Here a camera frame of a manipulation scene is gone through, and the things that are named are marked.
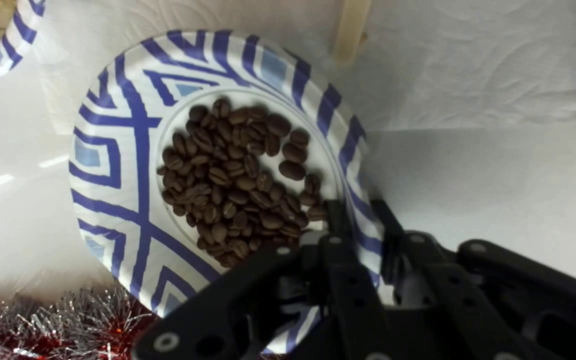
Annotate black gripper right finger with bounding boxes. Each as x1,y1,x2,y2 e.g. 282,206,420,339
374,201,576,360

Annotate red silver tinsel garland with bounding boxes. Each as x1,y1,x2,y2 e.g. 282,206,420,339
0,287,156,360

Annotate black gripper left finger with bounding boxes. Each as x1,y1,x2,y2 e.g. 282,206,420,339
131,202,395,360

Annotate coffee beans pile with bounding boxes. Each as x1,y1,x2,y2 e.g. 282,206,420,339
158,99,328,269

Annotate blue patterned bowl coffee beans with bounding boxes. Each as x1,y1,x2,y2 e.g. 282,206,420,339
67,31,383,360

